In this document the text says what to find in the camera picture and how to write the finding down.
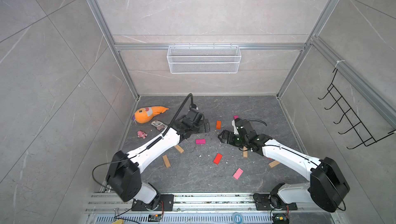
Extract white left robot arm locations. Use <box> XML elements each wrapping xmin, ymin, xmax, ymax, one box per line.
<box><xmin>92</xmin><ymin>93</ymin><xmax>205</xmax><ymax>207</ymax></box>

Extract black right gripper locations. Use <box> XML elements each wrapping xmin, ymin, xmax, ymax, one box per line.
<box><xmin>218</xmin><ymin>130</ymin><xmax>249</xmax><ymax>148</ymax></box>

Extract small printed packet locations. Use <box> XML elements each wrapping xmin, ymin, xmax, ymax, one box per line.
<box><xmin>151</xmin><ymin>120</ymin><xmax>168</xmax><ymax>132</ymax></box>

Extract pink block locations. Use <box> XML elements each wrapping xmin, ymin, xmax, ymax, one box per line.
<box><xmin>233</xmin><ymin>168</ymin><xmax>243</xmax><ymax>180</ymax></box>

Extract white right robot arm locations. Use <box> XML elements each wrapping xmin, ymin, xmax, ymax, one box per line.
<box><xmin>218</xmin><ymin>118</ymin><xmax>350</xmax><ymax>213</ymax></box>

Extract orange plush toy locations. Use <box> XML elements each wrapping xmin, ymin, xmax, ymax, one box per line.
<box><xmin>132</xmin><ymin>106</ymin><xmax>168</xmax><ymax>124</ymax></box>

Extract aluminium rail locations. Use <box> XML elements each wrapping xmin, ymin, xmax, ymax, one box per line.
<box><xmin>82</xmin><ymin>192</ymin><xmax>326</xmax><ymax>215</ymax></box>

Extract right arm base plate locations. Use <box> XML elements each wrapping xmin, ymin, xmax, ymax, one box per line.
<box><xmin>253</xmin><ymin>193</ymin><xmax>298</xmax><ymax>211</ymax></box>

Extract wooden block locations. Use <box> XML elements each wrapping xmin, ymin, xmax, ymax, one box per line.
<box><xmin>163</xmin><ymin>155</ymin><xmax>171</xmax><ymax>168</ymax></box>
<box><xmin>269</xmin><ymin>161</ymin><xmax>280</xmax><ymax>168</ymax></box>
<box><xmin>174</xmin><ymin>145</ymin><xmax>185</xmax><ymax>154</ymax></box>
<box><xmin>243</xmin><ymin>147</ymin><xmax>249</xmax><ymax>158</ymax></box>

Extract black wire hook rack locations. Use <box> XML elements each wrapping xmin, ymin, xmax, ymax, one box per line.
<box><xmin>317</xmin><ymin>68</ymin><xmax>396</xmax><ymax>150</ymax></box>

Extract white wire basket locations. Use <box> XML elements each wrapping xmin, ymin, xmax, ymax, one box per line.
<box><xmin>167</xmin><ymin>45</ymin><xmax>242</xmax><ymax>74</ymax></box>

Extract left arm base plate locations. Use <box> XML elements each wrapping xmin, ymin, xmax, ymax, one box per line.
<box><xmin>132</xmin><ymin>194</ymin><xmax>175</xmax><ymax>212</ymax></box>

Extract small pink toy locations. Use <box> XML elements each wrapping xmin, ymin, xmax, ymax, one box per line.
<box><xmin>137</xmin><ymin>131</ymin><xmax>147</xmax><ymax>139</ymax></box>

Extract red block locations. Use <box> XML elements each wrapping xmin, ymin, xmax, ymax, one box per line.
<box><xmin>213</xmin><ymin>153</ymin><xmax>223</xmax><ymax>165</ymax></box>

